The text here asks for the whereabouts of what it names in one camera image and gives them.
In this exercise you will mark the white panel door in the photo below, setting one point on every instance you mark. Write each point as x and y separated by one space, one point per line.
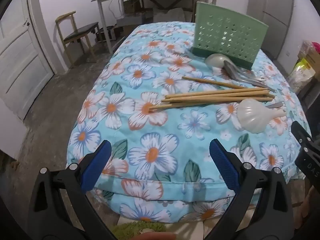
22 55

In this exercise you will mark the yellow-green bag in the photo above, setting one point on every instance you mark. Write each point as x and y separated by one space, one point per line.
302 72

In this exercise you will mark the green perforated utensil holder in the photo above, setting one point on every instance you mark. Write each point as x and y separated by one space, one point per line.
225 35

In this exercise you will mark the blue floral blanket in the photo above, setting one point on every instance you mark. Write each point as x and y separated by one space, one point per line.
162 130

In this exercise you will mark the white ceramic spoon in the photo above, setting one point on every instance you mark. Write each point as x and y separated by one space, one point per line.
252 116

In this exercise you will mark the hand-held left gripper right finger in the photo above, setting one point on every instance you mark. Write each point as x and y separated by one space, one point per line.
225 165

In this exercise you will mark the red plastic bag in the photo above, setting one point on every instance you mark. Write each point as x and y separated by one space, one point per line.
315 47

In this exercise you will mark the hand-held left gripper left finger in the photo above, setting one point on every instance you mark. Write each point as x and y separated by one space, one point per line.
96 165

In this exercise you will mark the brown cardboard box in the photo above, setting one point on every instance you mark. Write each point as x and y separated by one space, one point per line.
131 6
313 57

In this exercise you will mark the grey refrigerator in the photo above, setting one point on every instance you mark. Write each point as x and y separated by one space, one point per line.
277 10

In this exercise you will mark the green fuzzy cloth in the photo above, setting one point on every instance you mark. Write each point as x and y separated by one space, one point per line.
130 227

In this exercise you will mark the wooden chair with black seat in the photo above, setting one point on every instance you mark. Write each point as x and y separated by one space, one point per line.
80 30

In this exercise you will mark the pale green ceramic spoon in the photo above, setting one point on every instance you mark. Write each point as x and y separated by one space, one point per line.
217 60

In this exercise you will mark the metal spoon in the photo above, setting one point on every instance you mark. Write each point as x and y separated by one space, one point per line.
275 105
232 68
252 80

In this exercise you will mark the grey storage box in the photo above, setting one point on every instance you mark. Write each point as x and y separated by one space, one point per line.
130 21

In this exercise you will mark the person's bare leg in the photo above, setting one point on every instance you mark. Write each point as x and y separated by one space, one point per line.
155 236

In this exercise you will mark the pile of wooden chopsticks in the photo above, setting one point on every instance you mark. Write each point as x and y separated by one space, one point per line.
212 96

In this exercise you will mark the grey pillow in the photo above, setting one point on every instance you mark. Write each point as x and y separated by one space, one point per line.
170 15

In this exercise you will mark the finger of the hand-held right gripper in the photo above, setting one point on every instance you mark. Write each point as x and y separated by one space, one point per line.
301 132

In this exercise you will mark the silver and black case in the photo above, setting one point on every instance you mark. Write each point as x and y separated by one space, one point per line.
107 33

